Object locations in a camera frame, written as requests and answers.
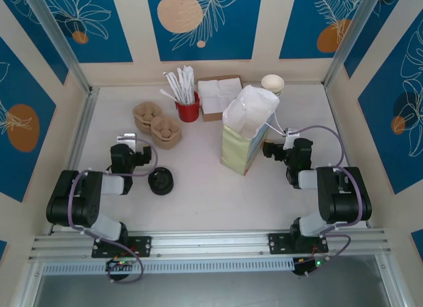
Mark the black plastic cup lid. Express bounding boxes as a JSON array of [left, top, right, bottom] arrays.
[[149, 167, 174, 189]]

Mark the brown pulp cup carrier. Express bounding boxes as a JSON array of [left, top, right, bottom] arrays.
[[132, 101, 183, 145], [134, 117, 183, 151]]

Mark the paper coffee cup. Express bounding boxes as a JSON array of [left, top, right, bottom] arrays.
[[260, 74, 285, 93]]

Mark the white wrapped straw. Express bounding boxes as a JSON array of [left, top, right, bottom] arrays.
[[182, 65, 191, 104], [163, 71, 183, 102], [159, 88, 182, 104], [176, 67, 186, 103], [188, 67, 196, 104]]

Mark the red straw holder cup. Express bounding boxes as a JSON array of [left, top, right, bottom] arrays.
[[174, 91, 201, 123]]

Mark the brown cardboard napkin box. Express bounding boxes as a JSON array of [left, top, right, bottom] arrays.
[[197, 75, 244, 123]]

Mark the small circuit board green light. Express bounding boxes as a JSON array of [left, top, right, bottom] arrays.
[[292, 257, 327, 277], [104, 257, 137, 274]]

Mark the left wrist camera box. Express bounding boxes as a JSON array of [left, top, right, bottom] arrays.
[[116, 132, 138, 150]]

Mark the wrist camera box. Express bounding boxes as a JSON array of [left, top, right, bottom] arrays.
[[283, 127, 300, 149], [116, 132, 138, 150]]

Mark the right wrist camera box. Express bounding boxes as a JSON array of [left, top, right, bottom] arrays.
[[283, 127, 300, 149]]

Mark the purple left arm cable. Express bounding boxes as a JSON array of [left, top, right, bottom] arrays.
[[67, 137, 160, 284]]

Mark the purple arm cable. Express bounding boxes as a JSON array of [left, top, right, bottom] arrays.
[[295, 125, 369, 278], [67, 137, 160, 284]]

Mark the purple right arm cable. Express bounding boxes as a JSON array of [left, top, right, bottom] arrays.
[[295, 125, 369, 278]]

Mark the aluminium table side rail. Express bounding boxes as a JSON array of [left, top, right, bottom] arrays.
[[323, 84, 376, 229], [49, 86, 100, 235]]

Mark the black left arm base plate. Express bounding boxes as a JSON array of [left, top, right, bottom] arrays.
[[91, 236, 153, 259]]

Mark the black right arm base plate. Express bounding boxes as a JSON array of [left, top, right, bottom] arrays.
[[268, 232, 330, 255]]

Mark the long aluminium mounting rail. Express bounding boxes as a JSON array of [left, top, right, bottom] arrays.
[[28, 228, 397, 263]]

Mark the aluminium frame post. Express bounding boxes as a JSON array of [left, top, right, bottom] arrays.
[[322, 0, 381, 88], [22, 0, 93, 94]]

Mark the grey slotted cable duct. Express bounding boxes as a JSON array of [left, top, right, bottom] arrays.
[[41, 257, 295, 277]]

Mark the aluminium frame leg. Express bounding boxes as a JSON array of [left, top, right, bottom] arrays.
[[375, 254, 403, 307], [13, 260, 46, 307]]

